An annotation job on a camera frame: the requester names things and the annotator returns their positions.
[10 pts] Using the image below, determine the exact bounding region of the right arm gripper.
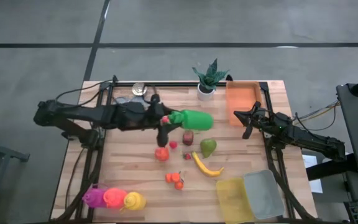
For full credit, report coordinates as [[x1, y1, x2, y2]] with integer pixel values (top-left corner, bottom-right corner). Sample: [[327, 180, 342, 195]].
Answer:
[[232, 101, 280, 140]]

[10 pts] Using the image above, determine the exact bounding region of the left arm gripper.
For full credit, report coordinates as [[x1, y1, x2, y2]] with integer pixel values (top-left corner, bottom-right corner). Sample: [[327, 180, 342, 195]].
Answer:
[[141, 93, 180, 147]]

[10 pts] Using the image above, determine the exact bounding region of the dark red toy apple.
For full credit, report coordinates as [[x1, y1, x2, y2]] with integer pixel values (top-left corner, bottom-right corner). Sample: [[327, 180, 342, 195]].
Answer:
[[182, 129, 195, 147]]

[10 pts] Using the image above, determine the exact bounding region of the green squeeze bottle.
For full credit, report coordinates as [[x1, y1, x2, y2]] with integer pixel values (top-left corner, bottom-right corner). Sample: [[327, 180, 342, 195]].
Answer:
[[168, 109, 214, 131]]

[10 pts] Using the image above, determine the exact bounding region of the green toy pear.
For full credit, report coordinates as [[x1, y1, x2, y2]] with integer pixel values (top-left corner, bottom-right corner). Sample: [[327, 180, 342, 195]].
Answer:
[[200, 138, 218, 159]]

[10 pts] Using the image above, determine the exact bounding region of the orange mandarin bunch with leaf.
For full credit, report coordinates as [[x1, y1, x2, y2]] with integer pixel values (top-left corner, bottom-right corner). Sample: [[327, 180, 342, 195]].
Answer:
[[165, 170, 186, 191]]

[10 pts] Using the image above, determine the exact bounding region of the yellow squeeze bottle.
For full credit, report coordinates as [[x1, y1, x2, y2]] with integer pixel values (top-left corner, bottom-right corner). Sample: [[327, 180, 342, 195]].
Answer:
[[119, 191, 147, 212]]

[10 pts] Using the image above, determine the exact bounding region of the orange squeeze bottle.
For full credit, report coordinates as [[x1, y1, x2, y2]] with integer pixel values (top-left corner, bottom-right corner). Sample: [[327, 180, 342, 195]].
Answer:
[[103, 187, 128, 209]]

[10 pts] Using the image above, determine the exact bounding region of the purple squeeze bottle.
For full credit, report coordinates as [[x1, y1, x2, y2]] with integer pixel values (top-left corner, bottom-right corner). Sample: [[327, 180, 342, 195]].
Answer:
[[81, 185, 108, 209]]

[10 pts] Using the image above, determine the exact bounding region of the orange plastic bin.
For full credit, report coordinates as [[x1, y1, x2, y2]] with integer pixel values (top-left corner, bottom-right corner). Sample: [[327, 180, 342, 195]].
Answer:
[[226, 80, 264, 127]]

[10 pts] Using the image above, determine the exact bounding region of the crumpled orange toy fruit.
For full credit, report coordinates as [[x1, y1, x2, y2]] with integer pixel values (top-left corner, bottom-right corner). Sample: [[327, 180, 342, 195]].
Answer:
[[154, 146, 171, 162]]

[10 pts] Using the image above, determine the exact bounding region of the tin can with colourful label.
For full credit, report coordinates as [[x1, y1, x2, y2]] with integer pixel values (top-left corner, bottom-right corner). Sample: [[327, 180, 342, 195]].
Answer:
[[131, 82, 149, 97]]

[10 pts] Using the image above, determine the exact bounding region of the green plant in white pot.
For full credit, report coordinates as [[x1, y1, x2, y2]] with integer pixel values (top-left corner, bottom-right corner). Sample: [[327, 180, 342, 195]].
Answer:
[[191, 58, 231, 102]]

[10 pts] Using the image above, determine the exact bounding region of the yellow toy banana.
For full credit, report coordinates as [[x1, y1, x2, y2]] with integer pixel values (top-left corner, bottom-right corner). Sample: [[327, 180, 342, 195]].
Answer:
[[191, 151, 225, 179]]

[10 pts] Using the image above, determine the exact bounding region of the grey plastic bin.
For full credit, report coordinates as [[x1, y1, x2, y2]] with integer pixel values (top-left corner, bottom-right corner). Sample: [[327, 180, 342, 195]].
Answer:
[[243, 169, 287, 220]]

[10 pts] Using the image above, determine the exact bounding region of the white paper sheet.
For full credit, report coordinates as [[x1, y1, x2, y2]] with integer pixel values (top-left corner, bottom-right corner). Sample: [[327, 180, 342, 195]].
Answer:
[[301, 154, 324, 194]]

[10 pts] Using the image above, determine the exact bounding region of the yellow plastic bin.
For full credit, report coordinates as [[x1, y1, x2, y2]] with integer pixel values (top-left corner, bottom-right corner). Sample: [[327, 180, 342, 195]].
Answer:
[[215, 177, 256, 224]]

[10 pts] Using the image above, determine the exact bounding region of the grey metal stand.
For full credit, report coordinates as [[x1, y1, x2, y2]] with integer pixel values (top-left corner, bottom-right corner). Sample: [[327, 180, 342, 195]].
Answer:
[[0, 133, 30, 224]]

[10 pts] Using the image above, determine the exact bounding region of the black metal rig frame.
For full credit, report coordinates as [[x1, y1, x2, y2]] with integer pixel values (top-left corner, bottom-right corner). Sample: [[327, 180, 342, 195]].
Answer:
[[53, 74, 321, 224]]

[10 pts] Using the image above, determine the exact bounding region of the multicoloured cable bundle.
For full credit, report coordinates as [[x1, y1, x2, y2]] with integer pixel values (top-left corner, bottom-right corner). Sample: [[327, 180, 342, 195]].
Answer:
[[292, 99, 343, 133]]

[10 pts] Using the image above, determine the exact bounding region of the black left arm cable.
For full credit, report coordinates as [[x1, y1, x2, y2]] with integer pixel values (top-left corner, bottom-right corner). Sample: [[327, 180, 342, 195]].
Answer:
[[54, 79, 117, 106]]

